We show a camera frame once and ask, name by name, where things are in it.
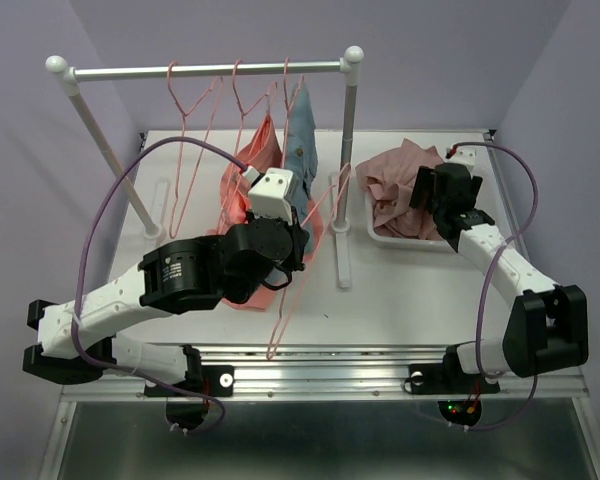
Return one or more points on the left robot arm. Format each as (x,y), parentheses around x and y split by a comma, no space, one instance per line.
(78,341)

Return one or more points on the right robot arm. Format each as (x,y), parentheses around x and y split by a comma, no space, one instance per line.
(547,328)

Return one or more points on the white plastic basket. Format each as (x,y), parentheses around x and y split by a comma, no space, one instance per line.
(447,243)

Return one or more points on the blue denim skirt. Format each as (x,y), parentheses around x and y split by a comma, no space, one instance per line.
(301,153)

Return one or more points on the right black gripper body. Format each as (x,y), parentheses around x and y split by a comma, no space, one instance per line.
(426,179)

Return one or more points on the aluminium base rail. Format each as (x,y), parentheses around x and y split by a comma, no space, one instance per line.
(326,373)

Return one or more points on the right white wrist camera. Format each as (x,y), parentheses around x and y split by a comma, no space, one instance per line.
(464,155)

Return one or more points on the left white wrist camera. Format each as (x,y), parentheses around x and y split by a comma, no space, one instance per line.
(270,196)

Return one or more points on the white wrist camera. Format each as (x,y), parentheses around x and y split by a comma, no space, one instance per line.
(270,196)
(464,155)

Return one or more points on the white clothes rack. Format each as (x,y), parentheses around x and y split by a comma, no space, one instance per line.
(70,78)

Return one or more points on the coral pink skirt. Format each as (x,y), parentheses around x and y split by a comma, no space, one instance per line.
(313,227)

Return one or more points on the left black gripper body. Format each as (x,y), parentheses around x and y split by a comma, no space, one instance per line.
(294,261)

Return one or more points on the dusty pink ruffled skirt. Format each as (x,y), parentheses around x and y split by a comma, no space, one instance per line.
(388,180)

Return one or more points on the pink wire hanger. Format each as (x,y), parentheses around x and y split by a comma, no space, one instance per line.
(240,115)
(289,101)
(189,156)
(285,314)

